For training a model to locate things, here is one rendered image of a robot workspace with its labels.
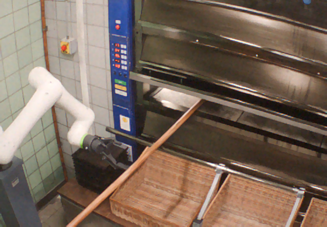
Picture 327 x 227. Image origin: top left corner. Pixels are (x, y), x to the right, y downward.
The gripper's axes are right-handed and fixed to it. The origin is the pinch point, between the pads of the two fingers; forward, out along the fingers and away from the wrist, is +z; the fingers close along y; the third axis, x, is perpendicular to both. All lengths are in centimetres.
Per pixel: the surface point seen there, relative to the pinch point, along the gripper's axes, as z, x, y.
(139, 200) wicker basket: -12, -27, 60
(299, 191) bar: 91, -18, 1
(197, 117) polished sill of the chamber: 13, -56, 2
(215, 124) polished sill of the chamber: 25, -56, 2
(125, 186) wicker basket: -20, -23, 47
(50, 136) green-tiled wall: -115, -48, 58
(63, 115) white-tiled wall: -102, -56, 37
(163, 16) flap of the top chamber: -10, -55, -58
